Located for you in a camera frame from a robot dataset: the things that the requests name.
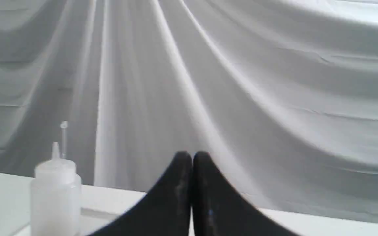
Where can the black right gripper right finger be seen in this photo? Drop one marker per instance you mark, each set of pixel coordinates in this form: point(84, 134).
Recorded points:
point(219, 210)

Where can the squeeze bottle with amber liquid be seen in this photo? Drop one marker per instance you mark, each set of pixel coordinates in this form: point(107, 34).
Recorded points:
point(55, 194)

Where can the grey cloth backdrop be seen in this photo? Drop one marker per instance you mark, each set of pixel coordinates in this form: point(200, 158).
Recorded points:
point(283, 94)

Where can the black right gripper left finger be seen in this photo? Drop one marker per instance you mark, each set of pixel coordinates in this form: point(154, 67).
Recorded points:
point(165, 210)

